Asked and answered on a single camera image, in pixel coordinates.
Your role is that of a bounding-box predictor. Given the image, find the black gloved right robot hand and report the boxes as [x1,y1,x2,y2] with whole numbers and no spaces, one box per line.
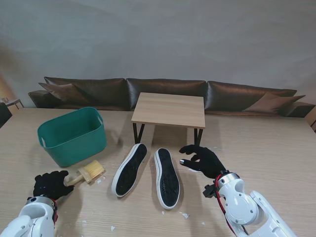
[179,145,227,179]

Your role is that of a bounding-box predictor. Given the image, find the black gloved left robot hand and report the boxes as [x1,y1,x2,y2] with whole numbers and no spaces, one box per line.
[33,170,75,201]

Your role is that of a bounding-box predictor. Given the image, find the wooden brush pale bristles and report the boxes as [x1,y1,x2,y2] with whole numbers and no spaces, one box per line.
[63,159,106,186]

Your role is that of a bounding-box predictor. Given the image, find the yellow canvas sneaker white laces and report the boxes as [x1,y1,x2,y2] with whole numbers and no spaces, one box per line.
[111,143,148,198]
[154,147,182,210]

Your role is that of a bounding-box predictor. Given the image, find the green plastic basket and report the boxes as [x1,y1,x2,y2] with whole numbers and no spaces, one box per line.
[37,106,108,168]

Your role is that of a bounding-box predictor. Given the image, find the small wooden table black legs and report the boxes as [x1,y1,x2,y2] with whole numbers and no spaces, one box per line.
[130,92,206,153]

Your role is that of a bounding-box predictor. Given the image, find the dark brown leather sofa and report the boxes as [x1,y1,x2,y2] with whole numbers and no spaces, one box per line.
[28,76,316,119]

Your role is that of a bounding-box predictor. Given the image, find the brown leather cushion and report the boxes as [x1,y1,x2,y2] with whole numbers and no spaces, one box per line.
[243,92,306,113]
[38,82,91,104]

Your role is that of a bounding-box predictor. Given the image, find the small wooden side table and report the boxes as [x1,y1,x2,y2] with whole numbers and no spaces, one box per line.
[0,97,25,109]

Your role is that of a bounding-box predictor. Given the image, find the red cable on left arm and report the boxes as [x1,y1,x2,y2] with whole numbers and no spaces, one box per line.
[53,199,59,225]

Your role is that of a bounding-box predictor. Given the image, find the red cable on arm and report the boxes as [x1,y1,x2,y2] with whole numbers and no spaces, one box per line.
[53,199,59,225]
[214,175,234,233]

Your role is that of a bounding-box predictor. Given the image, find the red cable on right arm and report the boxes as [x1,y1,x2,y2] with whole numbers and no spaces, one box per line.
[214,175,234,233]

